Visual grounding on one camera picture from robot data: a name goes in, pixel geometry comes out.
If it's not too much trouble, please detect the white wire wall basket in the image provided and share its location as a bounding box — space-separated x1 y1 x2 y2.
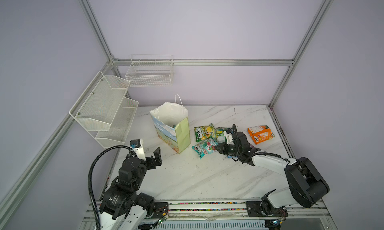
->
126 55 174 87

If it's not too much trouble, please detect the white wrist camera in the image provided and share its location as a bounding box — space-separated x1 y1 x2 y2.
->
130 139 146 161
224 133 234 145

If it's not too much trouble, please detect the orange snack box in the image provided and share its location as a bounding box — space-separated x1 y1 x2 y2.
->
247 125 275 145

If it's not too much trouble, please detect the yellow green snack packet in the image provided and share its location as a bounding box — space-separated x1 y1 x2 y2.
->
194 123 217 143

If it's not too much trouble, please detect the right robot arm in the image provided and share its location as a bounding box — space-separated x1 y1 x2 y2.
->
216 132 330 217

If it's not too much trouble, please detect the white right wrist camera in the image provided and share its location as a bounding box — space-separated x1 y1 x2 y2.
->
224 133 234 145

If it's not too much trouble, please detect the white mesh wall shelf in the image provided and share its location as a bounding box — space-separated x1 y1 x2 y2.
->
69 73 139 149

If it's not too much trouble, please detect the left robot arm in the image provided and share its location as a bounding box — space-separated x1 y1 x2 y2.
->
97 148 162 220

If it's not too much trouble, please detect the aluminium frame post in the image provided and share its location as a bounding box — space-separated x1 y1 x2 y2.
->
78 0 114 62

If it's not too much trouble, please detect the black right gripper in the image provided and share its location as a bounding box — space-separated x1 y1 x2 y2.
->
214 142 242 157

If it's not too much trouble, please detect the red green candy packet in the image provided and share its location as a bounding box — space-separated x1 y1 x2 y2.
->
192 138 219 160

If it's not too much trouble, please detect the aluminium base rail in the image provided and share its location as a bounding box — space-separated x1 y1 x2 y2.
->
100 199 337 230

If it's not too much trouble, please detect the white green paper bag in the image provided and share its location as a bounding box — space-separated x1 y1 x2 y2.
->
150 94 191 154

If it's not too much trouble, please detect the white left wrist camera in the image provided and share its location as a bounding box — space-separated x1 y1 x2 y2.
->
130 139 146 161

